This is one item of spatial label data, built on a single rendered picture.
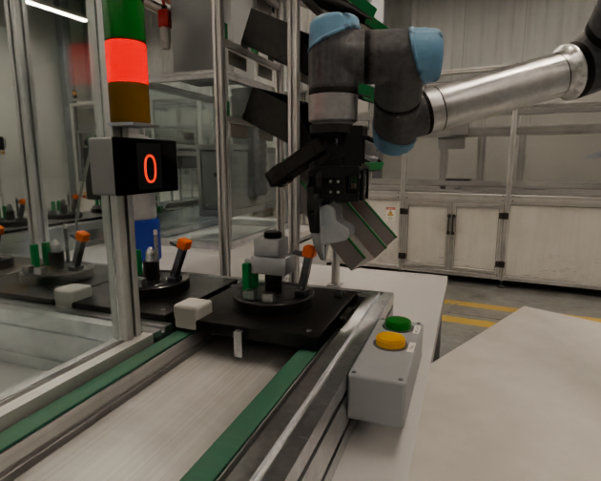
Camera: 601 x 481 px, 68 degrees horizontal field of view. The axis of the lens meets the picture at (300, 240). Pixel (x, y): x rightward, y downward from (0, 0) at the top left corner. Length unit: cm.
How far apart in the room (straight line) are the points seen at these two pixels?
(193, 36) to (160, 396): 172
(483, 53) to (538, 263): 543
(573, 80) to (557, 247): 387
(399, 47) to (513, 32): 876
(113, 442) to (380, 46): 60
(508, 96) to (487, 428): 52
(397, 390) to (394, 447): 9
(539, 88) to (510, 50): 847
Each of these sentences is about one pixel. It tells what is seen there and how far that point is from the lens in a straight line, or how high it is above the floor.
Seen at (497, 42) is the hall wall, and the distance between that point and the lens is 941.
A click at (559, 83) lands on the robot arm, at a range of 90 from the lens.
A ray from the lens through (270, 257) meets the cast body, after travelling 74.
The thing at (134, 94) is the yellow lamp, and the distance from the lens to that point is 63.
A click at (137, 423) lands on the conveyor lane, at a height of 92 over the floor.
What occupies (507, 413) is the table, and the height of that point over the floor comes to 86.
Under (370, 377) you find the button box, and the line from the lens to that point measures 56.
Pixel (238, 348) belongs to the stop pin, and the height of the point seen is 94.
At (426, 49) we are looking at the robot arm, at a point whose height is 136.
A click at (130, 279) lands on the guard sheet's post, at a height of 105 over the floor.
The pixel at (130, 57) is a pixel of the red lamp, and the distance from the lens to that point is 63.
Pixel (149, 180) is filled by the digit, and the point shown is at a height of 119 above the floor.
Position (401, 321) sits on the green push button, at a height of 97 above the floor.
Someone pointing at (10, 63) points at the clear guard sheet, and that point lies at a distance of 58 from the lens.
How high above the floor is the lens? 121
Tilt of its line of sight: 10 degrees down
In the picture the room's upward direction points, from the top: straight up
